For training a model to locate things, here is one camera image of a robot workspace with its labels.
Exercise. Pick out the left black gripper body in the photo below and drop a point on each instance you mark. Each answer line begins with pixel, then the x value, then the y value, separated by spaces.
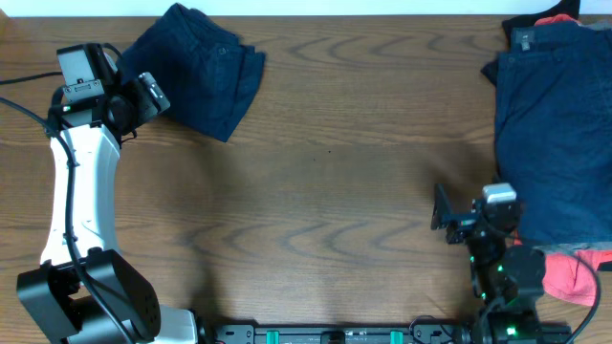
pixel 144 96

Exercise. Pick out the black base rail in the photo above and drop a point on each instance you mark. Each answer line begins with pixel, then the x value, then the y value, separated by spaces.
pixel 423 330

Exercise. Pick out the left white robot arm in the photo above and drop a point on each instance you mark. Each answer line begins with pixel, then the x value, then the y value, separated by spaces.
pixel 84 291

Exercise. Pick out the red garment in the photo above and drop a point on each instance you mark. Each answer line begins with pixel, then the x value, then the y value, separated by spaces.
pixel 569 280

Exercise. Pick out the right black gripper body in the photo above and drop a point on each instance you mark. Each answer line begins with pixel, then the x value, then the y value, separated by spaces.
pixel 483 246

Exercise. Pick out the black garment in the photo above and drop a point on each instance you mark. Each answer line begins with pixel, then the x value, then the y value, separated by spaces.
pixel 568 9

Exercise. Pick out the stacked navy blue shorts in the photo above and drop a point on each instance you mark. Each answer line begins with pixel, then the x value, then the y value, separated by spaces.
pixel 552 133

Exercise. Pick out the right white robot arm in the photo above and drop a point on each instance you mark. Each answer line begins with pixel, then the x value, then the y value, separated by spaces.
pixel 508 279

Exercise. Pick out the navy blue shorts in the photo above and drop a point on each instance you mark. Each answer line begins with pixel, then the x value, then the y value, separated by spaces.
pixel 210 77
pixel 552 133

